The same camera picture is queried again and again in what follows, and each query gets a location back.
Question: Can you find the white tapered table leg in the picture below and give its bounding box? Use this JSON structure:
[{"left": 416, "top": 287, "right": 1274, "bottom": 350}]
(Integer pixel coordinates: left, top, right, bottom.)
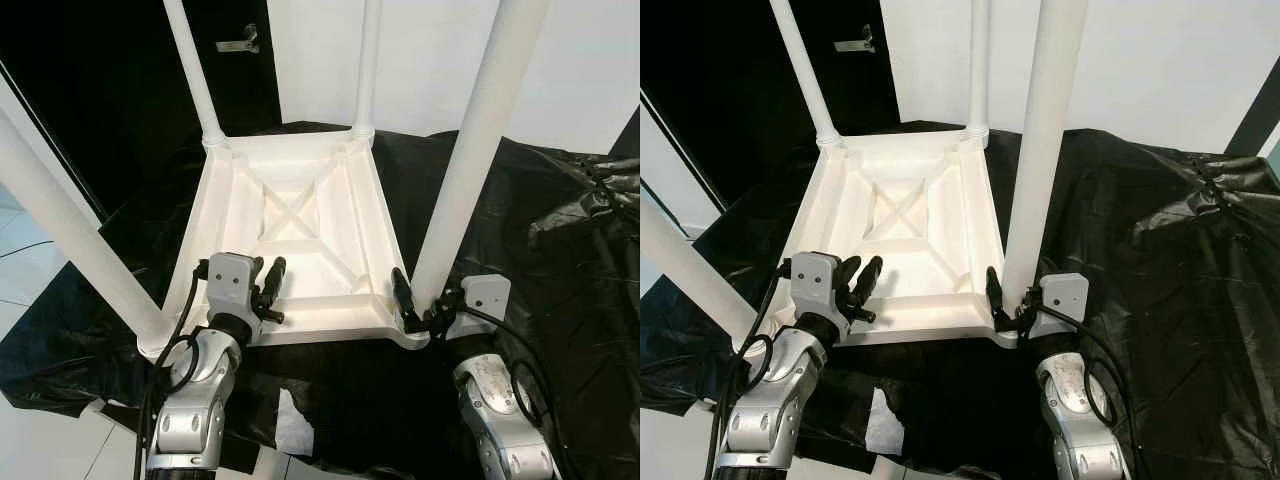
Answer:
[
  {"left": 965, "top": 0, "right": 992, "bottom": 142},
  {"left": 162, "top": 0, "right": 230, "bottom": 149},
  {"left": 1000, "top": 0, "right": 1091, "bottom": 307},
  {"left": 768, "top": 0, "right": 844, "bottom": 149},
  {"left": 410, "top": 0, "right": 553, "bottom": 311},
  {"left": 0, "top": 108, "right": 173, "bottom": 347},
  {"left": 640, "top": 195, "right": 761, "bottom": 343},
  {"left": 351, "top": 0, "right": 384, "bottom": 142}
]

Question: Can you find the dark window frame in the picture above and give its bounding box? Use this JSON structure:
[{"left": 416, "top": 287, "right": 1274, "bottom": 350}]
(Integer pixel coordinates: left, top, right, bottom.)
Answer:
[
  {"left": 1225, "top": 85, "right": 1280, "bottom": 159},
  {"left": 612, "top": 108, "right": 641, "bottom": 161}
]

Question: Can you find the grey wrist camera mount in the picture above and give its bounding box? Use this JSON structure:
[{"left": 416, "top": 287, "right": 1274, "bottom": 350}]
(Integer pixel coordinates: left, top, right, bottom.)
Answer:
[
  {"left": 205, "top": 252, "right": 264, "bottom": 327},
  {"left": 445, "top": 275, "right": 512, "bottom": 342},
  {"left": 1030, "top": 273, "right": 1092, "bottom": 342},
  {"left": 790, "top": 252, "right": 847, "bottom": 323}
]

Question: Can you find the white plastic children table top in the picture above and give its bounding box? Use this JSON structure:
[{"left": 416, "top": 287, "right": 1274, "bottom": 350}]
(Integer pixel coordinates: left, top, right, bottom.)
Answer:
[
  {"left": 740, "top": 125, "right": 1022, "bottom": 349},
  {"left": 140, "top": 125, "right": 432, "bottom": 351}
]

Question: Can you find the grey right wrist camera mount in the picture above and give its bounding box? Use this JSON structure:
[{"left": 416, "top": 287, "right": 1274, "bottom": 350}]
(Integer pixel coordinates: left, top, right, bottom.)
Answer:
[
  {"left": 445, "top": 275, "right": 512, "bottom": 342},
  {"left": 1030, "top": 273, "right": 1092, "bottom": 342}
]

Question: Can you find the silver door handle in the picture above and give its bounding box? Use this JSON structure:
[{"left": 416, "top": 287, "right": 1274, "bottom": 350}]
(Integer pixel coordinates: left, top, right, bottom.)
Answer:
[
  {"left": 835, "top": 25, "right": 877, "bottom": 55},
  {"left": 217, "top": 25, "right": 261, "bottom": 55}
]

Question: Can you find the black door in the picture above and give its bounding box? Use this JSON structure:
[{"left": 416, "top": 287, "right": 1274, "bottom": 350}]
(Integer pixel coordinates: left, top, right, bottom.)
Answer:
[
  {"left": 640, "top": 0, "right": 901, "bottom": 216},
  {"left": 0, "top": 0, "right": 284, "bottom": 216}
]

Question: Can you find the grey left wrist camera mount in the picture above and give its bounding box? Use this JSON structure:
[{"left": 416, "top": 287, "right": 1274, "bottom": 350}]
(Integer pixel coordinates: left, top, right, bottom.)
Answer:
[
  {"left": 205, "top": 252, "right": 264, "bottom": 327},
  {"left": 790, "top": 252, "right": 847, "bottom": 323}
]

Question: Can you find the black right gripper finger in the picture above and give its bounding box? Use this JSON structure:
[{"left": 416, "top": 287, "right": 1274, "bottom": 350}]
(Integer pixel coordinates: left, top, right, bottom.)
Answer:
[
  {"left": 390, "top": 267, "right": 421, "bottom": 331},
  {"left": 985, "top": 265, "right": 1013, "bottom": 329}
]

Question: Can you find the black plastic cover sheet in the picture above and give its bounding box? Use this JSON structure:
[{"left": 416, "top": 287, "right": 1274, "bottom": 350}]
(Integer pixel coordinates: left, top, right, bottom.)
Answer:
[
  {"left": 640, "top": 125, "right": 1280, "bottom": 476},
  {"left": 0, "top": 125, "right": 641, "bottom": 476}
]

